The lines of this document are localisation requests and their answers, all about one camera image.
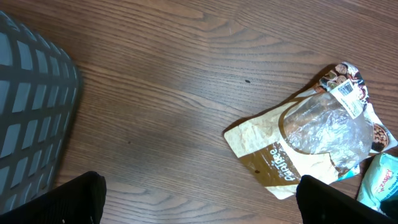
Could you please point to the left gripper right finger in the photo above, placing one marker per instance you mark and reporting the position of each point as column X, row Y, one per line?
column 320, row 203

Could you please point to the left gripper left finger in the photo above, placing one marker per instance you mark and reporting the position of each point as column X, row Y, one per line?
column 80, row 200

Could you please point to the teal tissue pack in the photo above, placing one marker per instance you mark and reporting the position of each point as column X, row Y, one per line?
column 378, row 188

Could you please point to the brown clear snack bag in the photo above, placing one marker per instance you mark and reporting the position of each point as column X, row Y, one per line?
column 324, row 132

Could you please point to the small green white packet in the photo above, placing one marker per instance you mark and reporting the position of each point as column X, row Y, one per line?
column 351, row 173

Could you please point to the grey plastic mesh basket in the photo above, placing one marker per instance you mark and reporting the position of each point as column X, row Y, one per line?
column 40, row 85

